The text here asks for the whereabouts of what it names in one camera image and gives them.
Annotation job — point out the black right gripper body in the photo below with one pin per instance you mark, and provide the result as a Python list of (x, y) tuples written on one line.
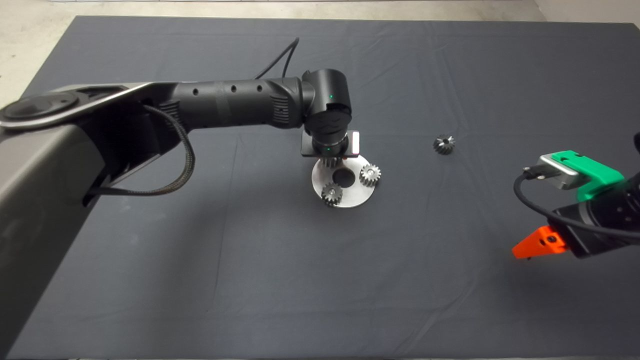
[(580, 247)]

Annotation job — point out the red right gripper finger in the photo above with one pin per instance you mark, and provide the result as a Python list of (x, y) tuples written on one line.
[(540, 245)]

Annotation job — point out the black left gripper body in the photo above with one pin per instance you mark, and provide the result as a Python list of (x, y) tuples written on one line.
[(305, 145)]

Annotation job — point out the larger steel gear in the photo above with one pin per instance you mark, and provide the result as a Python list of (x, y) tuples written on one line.
[(330, 162)]

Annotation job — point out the small steel gear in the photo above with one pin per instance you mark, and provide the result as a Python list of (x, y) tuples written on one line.
[(444, 145), (371, 175), (332, 193)]

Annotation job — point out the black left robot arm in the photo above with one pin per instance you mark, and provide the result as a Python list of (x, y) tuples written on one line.
[(235, 102)]

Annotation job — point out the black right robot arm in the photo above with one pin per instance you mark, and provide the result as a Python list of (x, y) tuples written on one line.
[(615, 210)]

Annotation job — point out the round metal plate with hole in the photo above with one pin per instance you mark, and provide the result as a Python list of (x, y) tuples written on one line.
[(350, 197)]

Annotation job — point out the dark grey table cloth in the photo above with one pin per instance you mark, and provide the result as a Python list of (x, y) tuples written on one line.
[(350, 280)]

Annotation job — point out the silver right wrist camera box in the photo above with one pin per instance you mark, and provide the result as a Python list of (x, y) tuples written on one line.
[(567, 182)]

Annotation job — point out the green right camera mount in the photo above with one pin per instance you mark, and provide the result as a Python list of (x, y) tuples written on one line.
[(595, 175)]

